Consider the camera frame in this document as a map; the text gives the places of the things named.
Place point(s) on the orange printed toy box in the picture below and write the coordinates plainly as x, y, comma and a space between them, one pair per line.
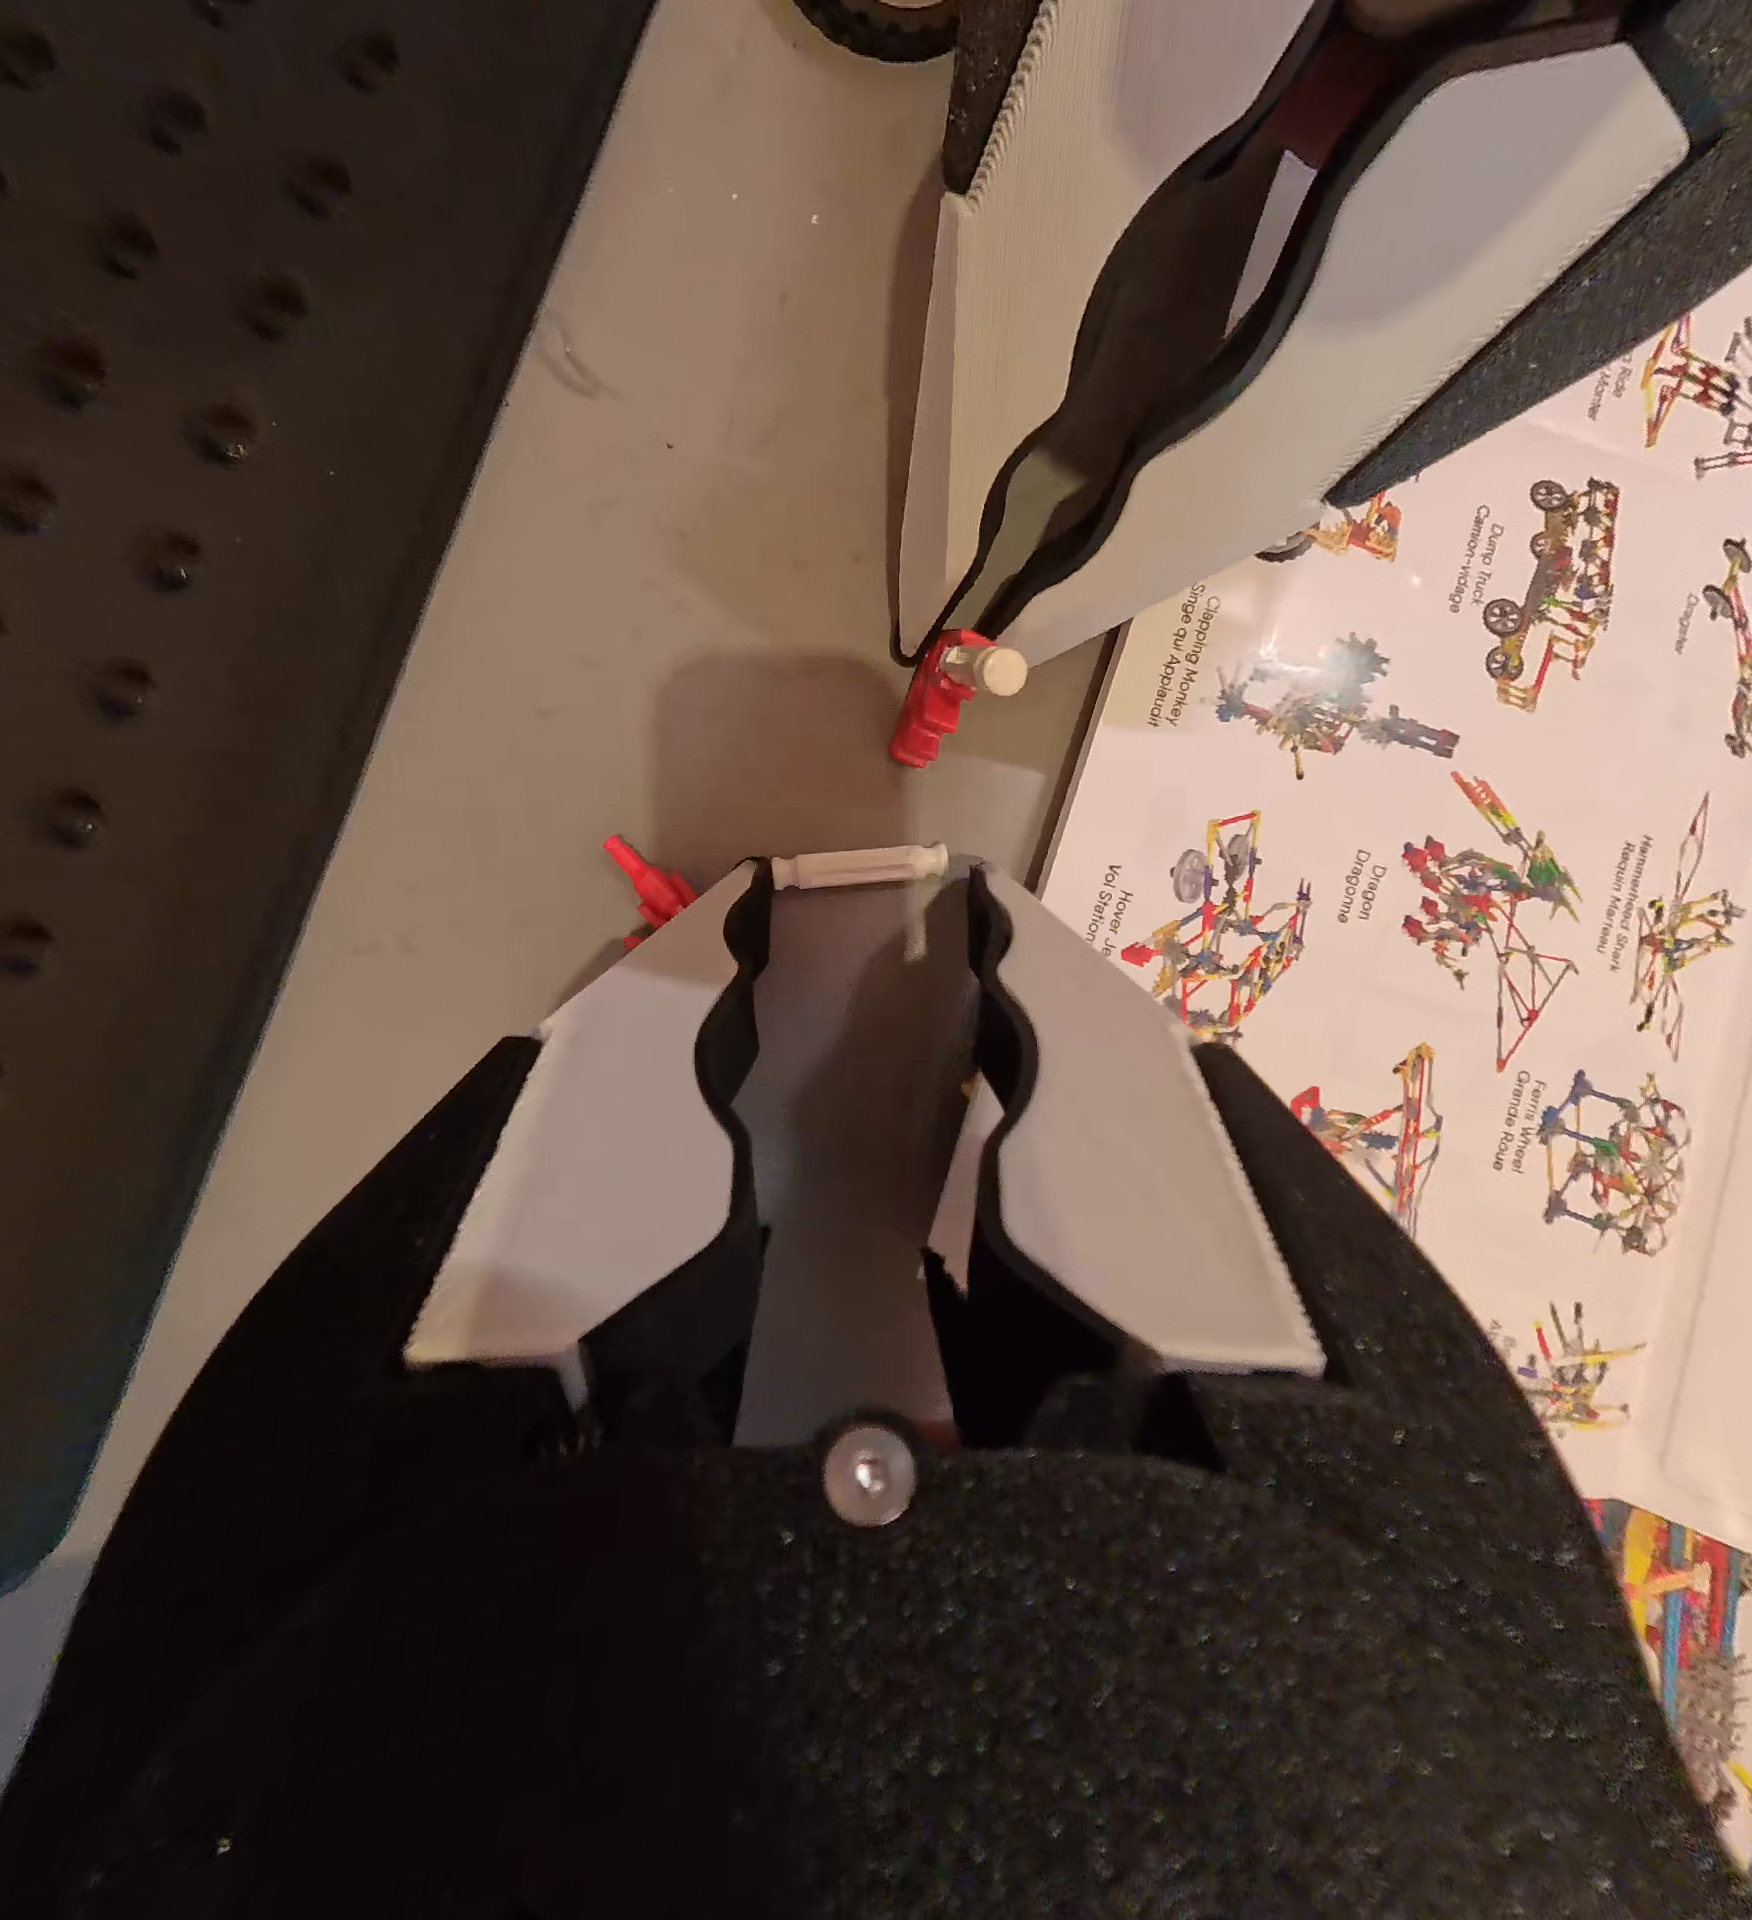
1687, 1620

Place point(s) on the white printed instruction booklet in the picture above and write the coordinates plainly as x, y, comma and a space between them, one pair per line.
1567, 750

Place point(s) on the black dotted mat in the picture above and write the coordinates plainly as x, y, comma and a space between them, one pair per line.
143, 599

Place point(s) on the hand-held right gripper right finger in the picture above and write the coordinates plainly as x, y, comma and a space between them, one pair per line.
1131, 1184

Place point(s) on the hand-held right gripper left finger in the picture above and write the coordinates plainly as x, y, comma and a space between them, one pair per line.
591, 1184

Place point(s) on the white toy rod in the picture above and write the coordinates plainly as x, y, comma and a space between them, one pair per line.
1003, 671
862, 870

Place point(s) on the red toy rod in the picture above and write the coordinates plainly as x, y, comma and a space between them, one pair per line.
636, 867

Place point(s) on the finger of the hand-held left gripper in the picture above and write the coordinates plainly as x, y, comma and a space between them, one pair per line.
1416, 345
1027, 270

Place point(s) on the red toy connector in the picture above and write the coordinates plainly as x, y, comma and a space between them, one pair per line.
674, 908
929, 713

